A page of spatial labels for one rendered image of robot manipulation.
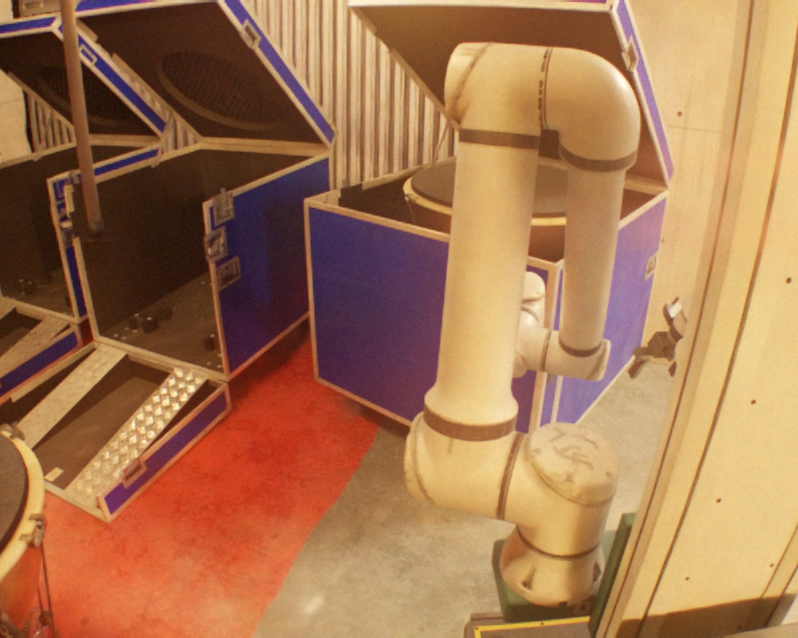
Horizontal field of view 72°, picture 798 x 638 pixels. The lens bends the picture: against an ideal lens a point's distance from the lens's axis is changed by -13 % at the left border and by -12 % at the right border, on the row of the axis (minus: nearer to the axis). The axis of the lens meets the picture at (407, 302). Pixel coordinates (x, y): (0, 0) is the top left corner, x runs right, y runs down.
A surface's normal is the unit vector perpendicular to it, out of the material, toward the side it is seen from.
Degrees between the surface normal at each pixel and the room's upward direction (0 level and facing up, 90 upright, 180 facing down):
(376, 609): 0
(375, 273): 90
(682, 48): 90
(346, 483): 0
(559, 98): 94
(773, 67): 90
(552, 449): 5
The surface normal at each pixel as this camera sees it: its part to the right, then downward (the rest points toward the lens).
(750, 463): 0.04, 0.43
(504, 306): 0.37, 0.29
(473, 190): -0.61, 0.18
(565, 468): 0.07, -0.83
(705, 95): -0.30, 0.41
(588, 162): -0.48, 0.65
